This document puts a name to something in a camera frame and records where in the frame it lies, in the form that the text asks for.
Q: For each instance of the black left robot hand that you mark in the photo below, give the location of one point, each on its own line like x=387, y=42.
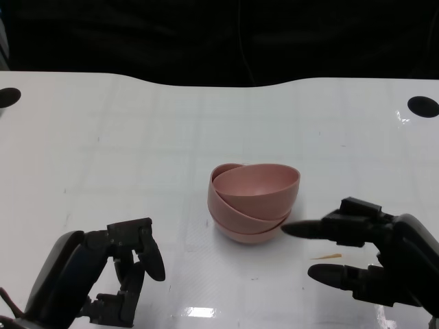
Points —
x=68, y=274

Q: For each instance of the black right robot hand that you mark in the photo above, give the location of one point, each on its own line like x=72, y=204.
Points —
x=404, y=257

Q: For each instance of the pink plastic bowl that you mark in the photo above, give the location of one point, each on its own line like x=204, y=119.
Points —
x=257, y=185
x=226, y=212
x=250, y=238

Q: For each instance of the black round table grommet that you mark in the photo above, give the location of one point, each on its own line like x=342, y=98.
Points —
x=8, y=96
x=423, y=106

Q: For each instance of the pale grey panel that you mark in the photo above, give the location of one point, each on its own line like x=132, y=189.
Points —
x=3, y=34

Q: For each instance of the black backdrop cloth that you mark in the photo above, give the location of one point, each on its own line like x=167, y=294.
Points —
x=137, y=34

